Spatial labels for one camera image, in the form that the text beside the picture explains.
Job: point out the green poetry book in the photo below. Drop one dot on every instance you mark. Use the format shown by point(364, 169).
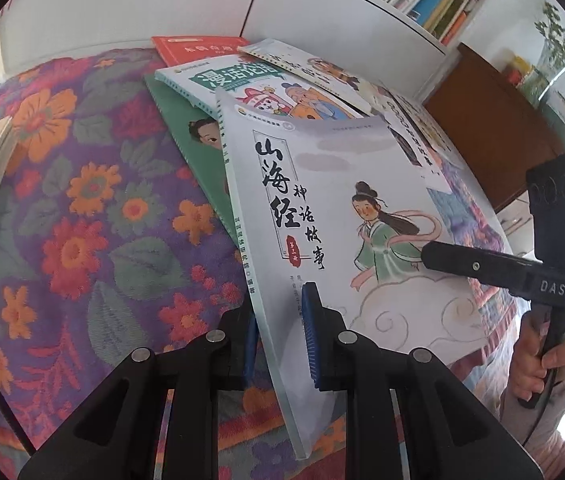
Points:
point(196, 135)

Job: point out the white bookshelf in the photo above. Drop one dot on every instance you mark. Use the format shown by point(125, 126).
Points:
point(368, 37)

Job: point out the cartoon old man comic book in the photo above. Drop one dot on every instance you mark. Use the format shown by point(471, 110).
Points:
point(255, 84)

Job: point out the floral purple table cloth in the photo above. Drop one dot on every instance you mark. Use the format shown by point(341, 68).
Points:
point(107, 241)

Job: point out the white wisdom story book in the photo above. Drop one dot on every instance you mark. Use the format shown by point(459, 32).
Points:
point(424, 140)

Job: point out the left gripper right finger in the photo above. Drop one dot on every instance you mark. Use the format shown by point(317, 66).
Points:
point(408, 416)

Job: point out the red puppet story book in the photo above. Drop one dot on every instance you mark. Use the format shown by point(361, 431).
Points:
point(176, 50)

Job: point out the right hand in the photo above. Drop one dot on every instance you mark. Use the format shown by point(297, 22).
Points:
point(526, 376)

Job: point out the white mythology book with warrior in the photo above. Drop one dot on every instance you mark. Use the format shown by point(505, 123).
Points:
point(353, 89)

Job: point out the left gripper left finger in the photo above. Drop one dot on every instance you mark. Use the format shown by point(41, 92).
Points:
point(155, 414)

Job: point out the glass vase with plant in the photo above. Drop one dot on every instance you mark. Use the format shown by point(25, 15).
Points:
point(551, 64)

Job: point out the brown wooden cabinet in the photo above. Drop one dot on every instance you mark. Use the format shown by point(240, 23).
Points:
point(498, 133)

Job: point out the white mythology book with lady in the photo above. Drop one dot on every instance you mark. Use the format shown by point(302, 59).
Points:
point(338, 204)

